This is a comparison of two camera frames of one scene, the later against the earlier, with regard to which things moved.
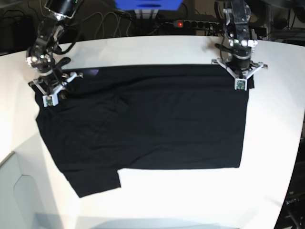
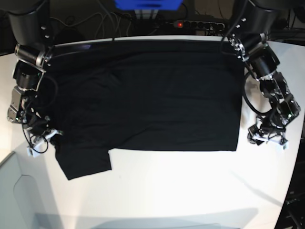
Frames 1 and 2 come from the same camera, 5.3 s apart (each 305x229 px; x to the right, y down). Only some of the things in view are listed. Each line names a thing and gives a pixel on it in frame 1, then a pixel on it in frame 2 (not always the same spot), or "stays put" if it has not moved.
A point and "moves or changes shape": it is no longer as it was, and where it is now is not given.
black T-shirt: (145, 117) moves or changes shape
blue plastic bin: (149, 5) stays put
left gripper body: (49, 85) -> (39, 133)
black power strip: (197, 24) stays put
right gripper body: (241, 69) -> (267, 129)
